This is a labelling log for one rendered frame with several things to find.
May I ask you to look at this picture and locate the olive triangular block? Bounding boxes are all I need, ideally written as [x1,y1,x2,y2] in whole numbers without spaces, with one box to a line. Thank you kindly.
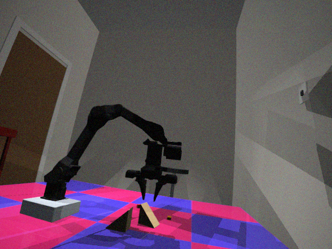
[106,207,133,233]

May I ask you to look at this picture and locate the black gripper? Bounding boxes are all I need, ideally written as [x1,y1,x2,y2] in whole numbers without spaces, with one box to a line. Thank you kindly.
[125,157,178,202]

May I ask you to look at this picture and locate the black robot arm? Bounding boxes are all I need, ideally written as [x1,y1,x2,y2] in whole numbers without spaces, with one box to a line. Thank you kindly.
[40,104,182,201]

